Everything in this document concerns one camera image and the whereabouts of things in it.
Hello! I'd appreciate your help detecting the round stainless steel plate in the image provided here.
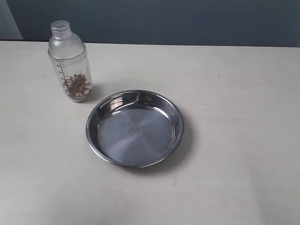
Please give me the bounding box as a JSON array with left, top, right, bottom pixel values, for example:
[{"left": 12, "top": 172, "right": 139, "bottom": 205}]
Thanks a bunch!
[{"left": 85, "top": 90, "right": 185, "bottom": 168}]

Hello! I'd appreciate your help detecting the clear plastic shaker bottle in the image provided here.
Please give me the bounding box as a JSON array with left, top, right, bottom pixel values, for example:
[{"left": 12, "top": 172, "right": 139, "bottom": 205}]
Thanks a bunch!
[{"left": 48, "top": 20, "right": 92, "bottom": 103}]

